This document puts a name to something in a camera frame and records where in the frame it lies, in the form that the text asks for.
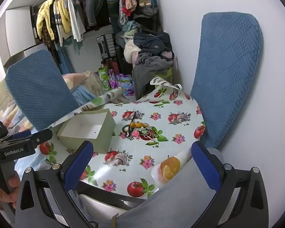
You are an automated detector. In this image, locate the green stool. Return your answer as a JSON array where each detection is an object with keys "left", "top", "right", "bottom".
[{"left": 154, "top": 68, "right": 174, "bottom": 85}]

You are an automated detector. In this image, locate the blue quilted chair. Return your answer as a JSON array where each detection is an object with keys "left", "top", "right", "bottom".
[
  {"left": 5, "top": 49, "right": 80, "bottom": 132},
  {"left": 190, "top": 12, "right": 264, "bottom": 149}
]

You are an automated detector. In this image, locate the purple floral bag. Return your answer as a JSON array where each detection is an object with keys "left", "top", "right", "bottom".
[{"left": 109, "top": 69, "right": 135, "bottom": 96}]

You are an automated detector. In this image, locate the light blue cloth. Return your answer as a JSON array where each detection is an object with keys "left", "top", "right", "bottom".
[{"left": 72, "top": 85, "right": 98, "bottom": 106}]

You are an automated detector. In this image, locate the green plastic bag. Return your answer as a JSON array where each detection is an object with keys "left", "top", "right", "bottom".
[{"left": 98, "top": 66, "right": 112, "bottom": 91}]

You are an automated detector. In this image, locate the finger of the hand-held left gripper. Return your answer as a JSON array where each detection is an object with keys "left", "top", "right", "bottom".
[
  {"left": 0, "top": 129, "right": 53, "bottom": 151},
  {"left": 2, "top": 130, "right": 32, "bottom": 143}
]

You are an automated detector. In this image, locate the dark grey fleece jacket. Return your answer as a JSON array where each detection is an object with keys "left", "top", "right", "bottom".
[{"left": 79, "top": 0, "right": 107, "bottom": 28}]

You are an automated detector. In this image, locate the pale green cardboard box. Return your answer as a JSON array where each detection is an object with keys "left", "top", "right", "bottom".
[{"left": 57, "top": 108, "right": 116, "bottom": 154}]

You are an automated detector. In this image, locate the dark plaid garment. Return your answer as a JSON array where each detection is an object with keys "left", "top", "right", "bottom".
[{"left": 41, "top": 19, "right": 55, "bottom": 51}]

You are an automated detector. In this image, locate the person's left hand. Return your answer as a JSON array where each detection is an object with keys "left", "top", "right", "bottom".
[{"left": 0, "top": 172, "right": 21, "bottom": 210}]

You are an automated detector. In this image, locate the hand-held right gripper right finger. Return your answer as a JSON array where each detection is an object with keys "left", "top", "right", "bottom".
[{"left": 191, "top": 141, "right": 269, "bottom": 228}]

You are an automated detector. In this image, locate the grey garment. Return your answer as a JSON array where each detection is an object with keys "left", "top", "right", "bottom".
[{"left": 132, "top": 52, "right": 175, "bottom": 99}]

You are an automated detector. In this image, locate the peach pillow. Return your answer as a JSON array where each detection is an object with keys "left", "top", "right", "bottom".
[{"left": 62, "top": 72, "right": 91, "bottom": 89}]

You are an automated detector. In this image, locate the teal garment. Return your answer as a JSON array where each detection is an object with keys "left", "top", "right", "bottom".
[{"left": 62, "top": 37, "right": 83, "bottom": 55}]

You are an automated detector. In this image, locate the yellow jacket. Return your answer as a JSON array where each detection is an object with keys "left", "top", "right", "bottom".
[{"left": 36, "top": 0, "right": 73, "bottom": 41}]

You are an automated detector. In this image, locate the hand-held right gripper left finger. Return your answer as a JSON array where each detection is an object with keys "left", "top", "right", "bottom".
[{"left": 15, "top": 141, "right": 94, "bottom": 228}]

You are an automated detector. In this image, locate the dark grey suitcase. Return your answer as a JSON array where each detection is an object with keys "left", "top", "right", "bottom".
[{"left": 96, "top": 34, "right": 117, "bottom": 60}]

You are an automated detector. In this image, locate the beige floral cushion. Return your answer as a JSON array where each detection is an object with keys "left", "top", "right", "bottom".
[{"left": 83, "top": 72, "right": 105, "bottom": 98}]

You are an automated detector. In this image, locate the fruit printed tablecloth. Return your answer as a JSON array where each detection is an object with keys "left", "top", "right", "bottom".
[{"left": 37, "top": 76, "right": 206, "bottom": 200}]

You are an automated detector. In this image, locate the cream garment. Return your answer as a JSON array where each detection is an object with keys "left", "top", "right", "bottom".
[{"left": 123, "top": 40, "right": 143, "bottom": 64}]

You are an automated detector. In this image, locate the red ribbed suitcase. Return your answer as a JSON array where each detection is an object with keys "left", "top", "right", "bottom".
[{"left": 102, "top": 58, "right": 120, "bottom": 74}]

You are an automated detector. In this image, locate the navy garment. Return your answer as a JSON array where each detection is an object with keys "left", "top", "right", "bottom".
[{"left": 133, "top": 30, "right": 173, "bottom": 54}]

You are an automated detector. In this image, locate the pastel blanket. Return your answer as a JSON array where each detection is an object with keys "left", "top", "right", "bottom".
[{"left": 0, "top": 80, "right": 38, "bottom": 135}]

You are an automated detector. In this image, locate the pile of mixed jewelry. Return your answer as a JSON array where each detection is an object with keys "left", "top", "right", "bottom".
[{"left": 122, "top": 111, "right": 160, "bottom": 141}]

